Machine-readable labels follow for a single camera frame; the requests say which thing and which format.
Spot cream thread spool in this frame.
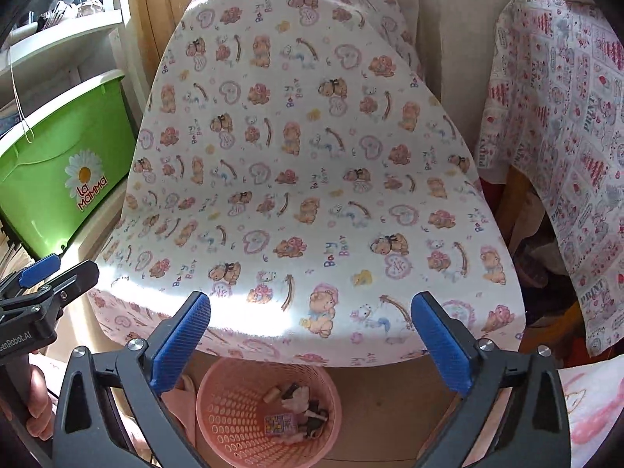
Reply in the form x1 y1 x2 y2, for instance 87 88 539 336
262 386 282 404

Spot pastel patterned small box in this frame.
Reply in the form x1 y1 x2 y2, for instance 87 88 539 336
263 413 298 437

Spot white tissue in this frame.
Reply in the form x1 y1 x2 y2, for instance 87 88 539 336
281 383 310 414

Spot black scissors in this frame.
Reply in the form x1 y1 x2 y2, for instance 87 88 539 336
298 399 329 440

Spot left hand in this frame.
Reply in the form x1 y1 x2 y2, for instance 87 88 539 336
25 365 55 441

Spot pink slipper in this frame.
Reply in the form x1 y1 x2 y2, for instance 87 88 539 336
161 374 197 447

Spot green La Mamma storage box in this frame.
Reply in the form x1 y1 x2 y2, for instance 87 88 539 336
1 70 135 258

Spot pink plastic waste basket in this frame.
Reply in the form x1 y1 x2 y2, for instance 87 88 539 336
196 358 343 467

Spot white shelf unit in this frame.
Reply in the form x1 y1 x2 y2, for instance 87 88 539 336
1 0 151 124

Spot bear print cloth cover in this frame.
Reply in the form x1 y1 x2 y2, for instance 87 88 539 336
89 0 525 367

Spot pink print cloth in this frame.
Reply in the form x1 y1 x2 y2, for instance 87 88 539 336
475 0 623 356

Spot white cabinet side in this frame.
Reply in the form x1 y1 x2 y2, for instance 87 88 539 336
418 0 511 149

